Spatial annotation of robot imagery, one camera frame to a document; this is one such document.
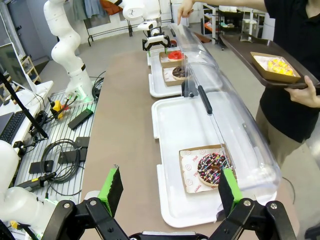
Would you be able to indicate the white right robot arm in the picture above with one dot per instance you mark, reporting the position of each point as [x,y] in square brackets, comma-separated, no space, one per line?
[17,205]

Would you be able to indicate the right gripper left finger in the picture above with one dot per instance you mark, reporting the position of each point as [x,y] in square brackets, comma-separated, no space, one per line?
[113,190]

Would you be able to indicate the person in black shirt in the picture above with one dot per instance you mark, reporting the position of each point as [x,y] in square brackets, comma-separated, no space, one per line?
[287,112]

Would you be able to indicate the dark brown serving tray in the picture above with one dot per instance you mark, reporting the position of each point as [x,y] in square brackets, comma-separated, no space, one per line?
[240,47]

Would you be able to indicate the yellow sprinkled donut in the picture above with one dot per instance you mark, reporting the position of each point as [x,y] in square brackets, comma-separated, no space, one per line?
[280,67]

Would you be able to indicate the clear plastic dome lid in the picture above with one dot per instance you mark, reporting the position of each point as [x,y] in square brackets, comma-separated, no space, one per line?
[190,42]
[237,120]

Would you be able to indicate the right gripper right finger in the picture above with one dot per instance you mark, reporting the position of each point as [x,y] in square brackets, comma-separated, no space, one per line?
[228,192]

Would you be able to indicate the white display tray base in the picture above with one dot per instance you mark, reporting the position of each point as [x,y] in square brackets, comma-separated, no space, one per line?
[160,87]
[180,125]

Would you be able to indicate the red glazed donut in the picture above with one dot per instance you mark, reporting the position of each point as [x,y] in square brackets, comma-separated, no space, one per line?
[172,57]

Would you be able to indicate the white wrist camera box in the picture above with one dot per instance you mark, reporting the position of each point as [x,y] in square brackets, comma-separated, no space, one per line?
[147,25]

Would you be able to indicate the person's right hand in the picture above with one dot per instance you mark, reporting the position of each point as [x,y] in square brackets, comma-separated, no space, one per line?
[185,10]

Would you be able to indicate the small wooden shelf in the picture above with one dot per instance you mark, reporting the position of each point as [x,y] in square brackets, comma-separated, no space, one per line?
[31,68]

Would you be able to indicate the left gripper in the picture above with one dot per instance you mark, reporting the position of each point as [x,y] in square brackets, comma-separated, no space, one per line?
[155,40]

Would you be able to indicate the white desk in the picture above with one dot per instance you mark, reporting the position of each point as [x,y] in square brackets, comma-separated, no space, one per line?
[40,91]

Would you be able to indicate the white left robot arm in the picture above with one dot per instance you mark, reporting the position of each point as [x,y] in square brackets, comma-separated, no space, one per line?
[65,37]

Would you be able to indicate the chocolate colourful sprinkle donut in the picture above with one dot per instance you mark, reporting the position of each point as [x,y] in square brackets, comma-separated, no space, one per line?
[207,162]

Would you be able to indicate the black clothes rack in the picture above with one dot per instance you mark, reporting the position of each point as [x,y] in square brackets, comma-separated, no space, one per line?
[100,32]

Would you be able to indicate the black tripod pole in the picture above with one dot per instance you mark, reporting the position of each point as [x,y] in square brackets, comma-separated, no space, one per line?
[25,107]

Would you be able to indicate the chocolate crumb donut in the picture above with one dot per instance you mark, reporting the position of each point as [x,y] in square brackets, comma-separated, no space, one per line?
[178,72]

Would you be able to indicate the white shelving unit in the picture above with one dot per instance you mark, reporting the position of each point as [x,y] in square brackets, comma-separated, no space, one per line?
[250,22]

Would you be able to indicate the black keyboard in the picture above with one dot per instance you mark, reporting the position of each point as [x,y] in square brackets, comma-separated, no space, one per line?
[12,127]

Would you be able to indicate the yellow emergency stop box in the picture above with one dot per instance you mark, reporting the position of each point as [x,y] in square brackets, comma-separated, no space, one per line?
[57,107]

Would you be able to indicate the computer monitor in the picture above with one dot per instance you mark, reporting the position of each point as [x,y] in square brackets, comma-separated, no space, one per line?
[12,67]

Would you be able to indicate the black power adapter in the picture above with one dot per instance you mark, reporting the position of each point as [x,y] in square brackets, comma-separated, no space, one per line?
[41,167]
[72,156]
[81,118]
[82,142]

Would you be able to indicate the aluminium slotted mounting plate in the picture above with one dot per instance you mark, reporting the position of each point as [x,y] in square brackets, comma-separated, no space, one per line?
[62,132]

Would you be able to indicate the brown cardboard donut box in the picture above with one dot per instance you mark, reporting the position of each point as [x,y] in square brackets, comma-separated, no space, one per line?
[165,64]
[183,150]
[275,77]
[171,83]

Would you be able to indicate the person's left hand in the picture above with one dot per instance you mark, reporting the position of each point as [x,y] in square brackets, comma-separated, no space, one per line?
[302,96]

